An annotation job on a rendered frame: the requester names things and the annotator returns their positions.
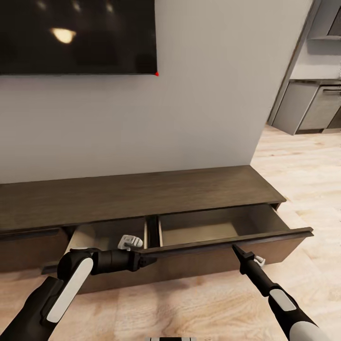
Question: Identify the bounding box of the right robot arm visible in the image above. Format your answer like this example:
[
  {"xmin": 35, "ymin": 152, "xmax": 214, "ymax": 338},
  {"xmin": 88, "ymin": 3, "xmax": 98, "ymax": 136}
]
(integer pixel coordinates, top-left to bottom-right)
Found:
[{"xmin": 233, "ymin": 244, "xmax": 332, "ymax": 341}]

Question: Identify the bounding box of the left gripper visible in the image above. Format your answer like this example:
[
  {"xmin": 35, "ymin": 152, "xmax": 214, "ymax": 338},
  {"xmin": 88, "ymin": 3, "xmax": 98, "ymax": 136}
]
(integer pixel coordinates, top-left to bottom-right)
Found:
[{"xmin": 107, "ymin": 249, "xmax": 157, "ymax": 273}]

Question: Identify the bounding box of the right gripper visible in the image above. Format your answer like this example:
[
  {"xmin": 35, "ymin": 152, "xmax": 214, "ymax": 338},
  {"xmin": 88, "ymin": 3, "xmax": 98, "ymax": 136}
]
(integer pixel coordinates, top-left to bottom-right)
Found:
[{"xmin": 233, "ymin": 244, "xmax": 266, "ymax": 284}]

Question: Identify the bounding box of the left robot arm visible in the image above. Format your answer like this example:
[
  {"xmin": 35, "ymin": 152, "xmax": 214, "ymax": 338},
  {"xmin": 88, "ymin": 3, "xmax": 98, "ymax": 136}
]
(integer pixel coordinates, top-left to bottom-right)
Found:
[{"xmin": 0, "ymin": 235, "xmax": 157, "ymax": 341}]

